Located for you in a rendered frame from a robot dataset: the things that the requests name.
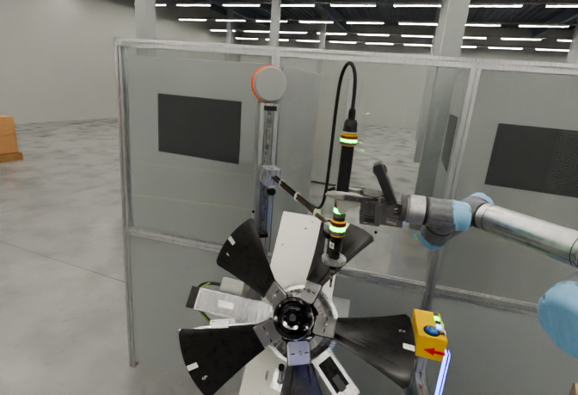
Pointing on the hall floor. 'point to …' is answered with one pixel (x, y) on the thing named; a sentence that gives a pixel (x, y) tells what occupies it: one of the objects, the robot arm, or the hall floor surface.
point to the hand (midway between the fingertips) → (331, 189)
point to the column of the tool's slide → (259, 174)
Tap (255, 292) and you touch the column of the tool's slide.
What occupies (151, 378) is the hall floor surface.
